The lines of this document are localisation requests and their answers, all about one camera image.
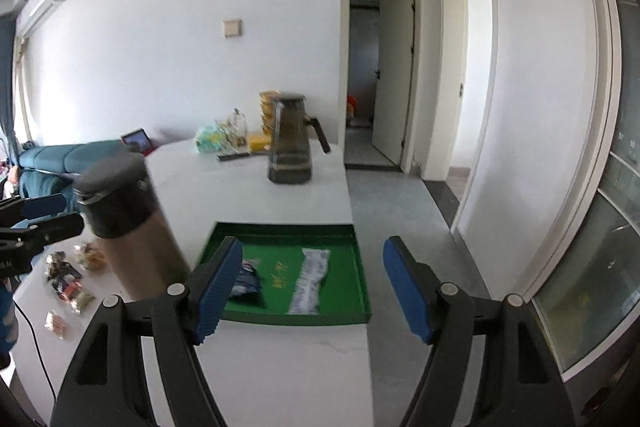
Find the dark red snack packet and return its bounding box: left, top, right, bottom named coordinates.
left=45, top=252, right=84, bottom=300

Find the teal sofa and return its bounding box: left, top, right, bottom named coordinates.
left=15, top=138, right=132, bottom=213

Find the stack of gold bowls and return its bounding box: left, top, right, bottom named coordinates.
left=258, top=90, right=282, bottom=138

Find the green tray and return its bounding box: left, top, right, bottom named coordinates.
left=192, top=221, right=373, bottom=324

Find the smoked glass pitcher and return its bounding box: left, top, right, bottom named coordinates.
left=267, top=93, right=332, bottom=184

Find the teal cushion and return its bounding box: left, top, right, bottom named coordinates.
left=21, top=170, right=81, bottom=200

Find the bronze kettle with black lid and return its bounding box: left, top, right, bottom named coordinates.
left=72, top=152, right=193, bottom=303

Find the red desk clock display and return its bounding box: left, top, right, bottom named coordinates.
left=120, top=127, right=156, bottom=156

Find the small red white snack packet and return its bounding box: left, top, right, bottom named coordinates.
left=45, top=311, right=70, bottom=338

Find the white door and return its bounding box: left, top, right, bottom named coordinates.
left=372, top=0, right=418, bottom=164

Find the green wet wipes pack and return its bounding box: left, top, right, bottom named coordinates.
left=194, top=126, right=228, bottom=154

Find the black cable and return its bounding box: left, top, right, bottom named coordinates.
left=12, top=299, right=58, bottom=403

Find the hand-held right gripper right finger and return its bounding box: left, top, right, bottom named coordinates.
left=383, top=235, right=576, bottom=427

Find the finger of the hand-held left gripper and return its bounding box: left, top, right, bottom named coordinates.
left=0, top=213, right=85, bottom=249
left=0, top=193, right=68, bottom=223

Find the small green snack packet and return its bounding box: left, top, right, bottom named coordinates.
left=70, top=291, right=96, bottom=315

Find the clear glass cup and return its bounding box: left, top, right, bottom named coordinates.
left=225, top=108, right=249, bottom=148

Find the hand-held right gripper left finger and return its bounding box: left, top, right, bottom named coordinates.
left=50, top=236, right=244, bottom=427

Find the dark blue snack packet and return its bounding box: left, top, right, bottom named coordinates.
left=227, top=257, right=266, bottom=308

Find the blue curtain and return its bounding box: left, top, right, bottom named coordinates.
left=0, top=20, right=17, bottom=148

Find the white air conditioner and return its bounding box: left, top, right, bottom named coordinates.
left=17, top=0, right=68, bottom=35

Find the glass cabinet door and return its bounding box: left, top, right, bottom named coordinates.
left=530, top=0, right=640, bottom=373

